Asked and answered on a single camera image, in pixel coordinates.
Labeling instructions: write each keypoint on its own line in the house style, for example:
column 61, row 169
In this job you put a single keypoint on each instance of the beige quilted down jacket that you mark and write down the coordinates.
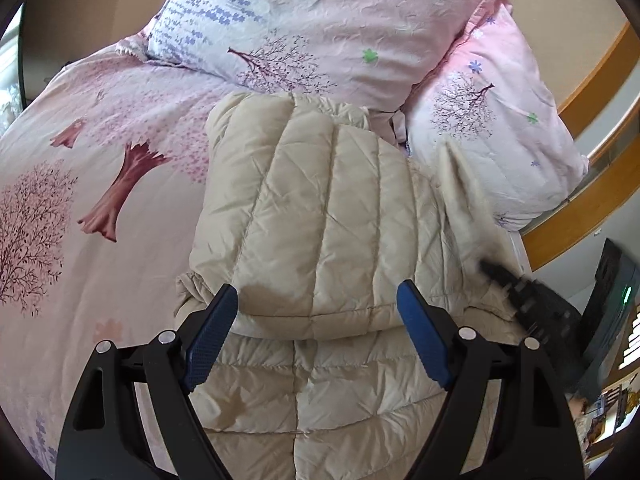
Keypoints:
column 320, row 210

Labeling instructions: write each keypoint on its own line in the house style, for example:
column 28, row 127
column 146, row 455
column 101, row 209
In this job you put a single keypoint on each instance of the large pink floral pillow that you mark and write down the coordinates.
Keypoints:
column 310, row 25

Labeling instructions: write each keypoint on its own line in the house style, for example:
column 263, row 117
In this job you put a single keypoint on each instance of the wooden door frame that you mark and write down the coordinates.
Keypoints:
column 600, row 160

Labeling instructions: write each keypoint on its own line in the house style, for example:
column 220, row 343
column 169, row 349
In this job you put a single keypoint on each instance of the window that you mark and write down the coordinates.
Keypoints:
column 9, row 75

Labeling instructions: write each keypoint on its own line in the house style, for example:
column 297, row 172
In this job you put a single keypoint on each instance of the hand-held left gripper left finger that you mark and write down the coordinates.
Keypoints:
column 210, row 341

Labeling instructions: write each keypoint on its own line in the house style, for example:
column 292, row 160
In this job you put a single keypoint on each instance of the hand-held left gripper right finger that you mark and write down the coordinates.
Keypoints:
column 422, row 341

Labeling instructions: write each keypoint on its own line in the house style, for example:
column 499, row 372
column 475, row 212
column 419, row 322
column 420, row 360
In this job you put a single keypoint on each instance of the pink floral bed sheet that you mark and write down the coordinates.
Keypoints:
column 75, row 270

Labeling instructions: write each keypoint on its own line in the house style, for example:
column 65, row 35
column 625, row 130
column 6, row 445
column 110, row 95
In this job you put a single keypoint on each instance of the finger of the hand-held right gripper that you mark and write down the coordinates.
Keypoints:
column 540, row 310

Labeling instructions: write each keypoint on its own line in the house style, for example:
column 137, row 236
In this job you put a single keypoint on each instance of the ruffled pink floral pillow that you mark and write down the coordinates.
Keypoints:
column 500, row 125

